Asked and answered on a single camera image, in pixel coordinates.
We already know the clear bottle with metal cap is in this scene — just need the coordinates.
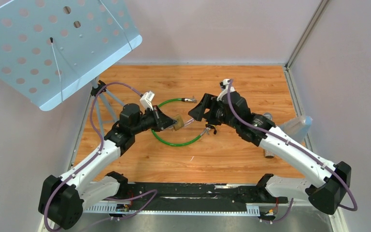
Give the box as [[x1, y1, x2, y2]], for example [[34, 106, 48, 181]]
[[262, 113, 276, 160]]

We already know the green cable lock loop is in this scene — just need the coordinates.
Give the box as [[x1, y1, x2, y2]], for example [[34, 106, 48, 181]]
[[151, 98, 202, 147]]

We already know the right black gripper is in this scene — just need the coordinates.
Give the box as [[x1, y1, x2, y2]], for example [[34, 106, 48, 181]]
[[187, 94, 238, 130]]

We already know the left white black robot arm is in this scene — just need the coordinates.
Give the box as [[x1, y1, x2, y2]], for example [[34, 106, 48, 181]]
[[38, 103, 176, 232]]

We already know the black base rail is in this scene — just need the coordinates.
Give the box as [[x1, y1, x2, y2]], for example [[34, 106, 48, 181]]
[[85, 182, 289, 216]]

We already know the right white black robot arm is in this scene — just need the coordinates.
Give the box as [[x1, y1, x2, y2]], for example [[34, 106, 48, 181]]
[[188, 92, 351, 215]]

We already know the brass padlock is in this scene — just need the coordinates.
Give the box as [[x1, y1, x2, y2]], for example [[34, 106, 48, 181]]
[[173, 115, 185, 131]]

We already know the perforated light blue metal plate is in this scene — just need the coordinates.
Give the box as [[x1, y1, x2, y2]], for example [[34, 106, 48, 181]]
[[0, 0, 143, 111]]

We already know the grey tripod stand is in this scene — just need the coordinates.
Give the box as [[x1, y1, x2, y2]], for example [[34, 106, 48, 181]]
[[90, 78, 124, 136]]

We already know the clear blue plastic bag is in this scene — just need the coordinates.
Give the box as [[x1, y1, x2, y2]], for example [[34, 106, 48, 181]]
[[279, 116, 313, 143]]

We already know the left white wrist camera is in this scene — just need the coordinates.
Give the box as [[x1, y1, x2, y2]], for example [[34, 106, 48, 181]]
[[140, 91, 155, 110]]

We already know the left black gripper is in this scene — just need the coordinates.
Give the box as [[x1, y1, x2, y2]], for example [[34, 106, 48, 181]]
[[131, 105, 177, 135]]

